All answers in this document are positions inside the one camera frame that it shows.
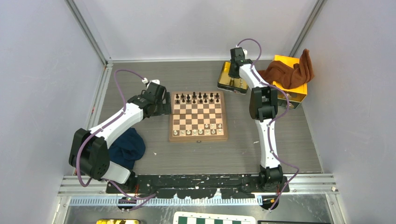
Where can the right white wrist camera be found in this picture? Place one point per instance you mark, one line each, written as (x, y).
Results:
(245, 53)

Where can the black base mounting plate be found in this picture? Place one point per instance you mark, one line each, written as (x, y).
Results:
(231, 186)

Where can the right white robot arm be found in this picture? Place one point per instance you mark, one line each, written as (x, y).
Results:
(263, 109)

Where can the gold metal tin tray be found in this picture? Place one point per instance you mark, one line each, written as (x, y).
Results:
(227, 83)

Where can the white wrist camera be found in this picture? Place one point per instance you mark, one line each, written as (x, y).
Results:
(148, 82)
(245, 53)

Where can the yellow drawer box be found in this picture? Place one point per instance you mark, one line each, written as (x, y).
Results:
(295, 95)

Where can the green checkered calibration board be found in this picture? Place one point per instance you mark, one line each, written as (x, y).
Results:
(207, 218)

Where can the wooden chess board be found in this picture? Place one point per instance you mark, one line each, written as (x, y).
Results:
(192, 110)

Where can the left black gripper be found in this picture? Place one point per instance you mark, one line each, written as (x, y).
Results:
(165, 108)

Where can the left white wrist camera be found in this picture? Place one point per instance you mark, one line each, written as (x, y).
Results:
(148, 82)

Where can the brown cloth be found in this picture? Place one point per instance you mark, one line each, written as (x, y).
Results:
(289, 77)

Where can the dark blue cloth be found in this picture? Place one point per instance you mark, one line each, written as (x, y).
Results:
(127, 149)

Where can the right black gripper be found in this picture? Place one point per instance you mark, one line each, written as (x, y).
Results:
(231, 74)

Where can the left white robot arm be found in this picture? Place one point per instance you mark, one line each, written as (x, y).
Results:
(90, 148)

